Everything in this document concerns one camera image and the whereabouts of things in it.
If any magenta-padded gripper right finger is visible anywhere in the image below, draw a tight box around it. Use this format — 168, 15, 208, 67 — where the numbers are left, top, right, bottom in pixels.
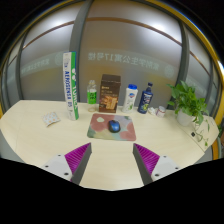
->
132, 142, 182, 186

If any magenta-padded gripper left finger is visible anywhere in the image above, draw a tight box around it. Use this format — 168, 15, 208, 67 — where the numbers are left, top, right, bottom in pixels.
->
41, 142, 93, 186

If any blue and black computer mouse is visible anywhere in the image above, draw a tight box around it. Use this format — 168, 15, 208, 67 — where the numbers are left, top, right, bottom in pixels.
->
107, 119, 122, 134

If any pink and green mouse pad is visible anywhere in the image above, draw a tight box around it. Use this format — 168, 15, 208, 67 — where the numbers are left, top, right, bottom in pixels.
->
86, 113, 137, 142

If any small patterned tissue packet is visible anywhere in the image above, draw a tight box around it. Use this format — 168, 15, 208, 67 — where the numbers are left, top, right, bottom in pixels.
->
41, 111, 61, 128

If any crumpled white wrapper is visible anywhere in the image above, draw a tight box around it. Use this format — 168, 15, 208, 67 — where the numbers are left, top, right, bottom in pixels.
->
147, 106, 158, 116

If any dark blue pump bottle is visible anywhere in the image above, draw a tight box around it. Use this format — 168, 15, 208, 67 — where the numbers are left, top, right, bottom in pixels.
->
137, 82, 155, 115

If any white bottle with blue cap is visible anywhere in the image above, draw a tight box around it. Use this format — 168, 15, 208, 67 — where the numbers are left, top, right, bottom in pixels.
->
121, 83, 139, 114

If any green plant in white pot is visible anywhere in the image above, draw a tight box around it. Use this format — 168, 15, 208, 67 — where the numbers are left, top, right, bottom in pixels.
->
166, 79, 212, 148

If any clear bottle with green label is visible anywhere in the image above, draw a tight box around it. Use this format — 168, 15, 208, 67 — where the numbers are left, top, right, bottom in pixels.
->
86, 79, 98, 113

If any white and green shuttlecock tube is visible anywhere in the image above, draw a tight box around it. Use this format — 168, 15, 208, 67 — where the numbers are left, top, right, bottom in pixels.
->
62, 51, 80, 121

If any brown cracker box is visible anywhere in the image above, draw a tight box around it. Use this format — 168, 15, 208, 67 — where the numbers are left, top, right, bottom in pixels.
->
98, 73, 122, 114

